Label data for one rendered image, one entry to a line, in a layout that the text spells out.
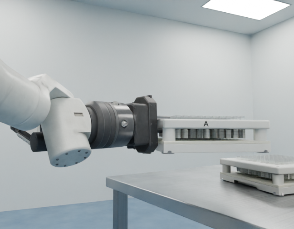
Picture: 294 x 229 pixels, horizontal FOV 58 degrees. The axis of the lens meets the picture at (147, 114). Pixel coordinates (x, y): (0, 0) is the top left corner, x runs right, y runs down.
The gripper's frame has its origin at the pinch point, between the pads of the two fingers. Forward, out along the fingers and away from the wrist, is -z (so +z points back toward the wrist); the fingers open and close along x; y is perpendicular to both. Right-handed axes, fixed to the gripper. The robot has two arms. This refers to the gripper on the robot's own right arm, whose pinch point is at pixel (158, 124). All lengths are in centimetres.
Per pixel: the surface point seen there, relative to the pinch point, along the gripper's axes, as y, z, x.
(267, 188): 11.4, -29.1, 17.7
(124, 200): -33.1, -15.0, 25.4
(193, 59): -234, -330, -121
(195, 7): -192, -284, -185
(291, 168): 16.5, -32.0, 12.3
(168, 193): -6.1, -9.0, 18.0
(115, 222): -36, -13, 33
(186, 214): 2.8, -5.3, 20.7
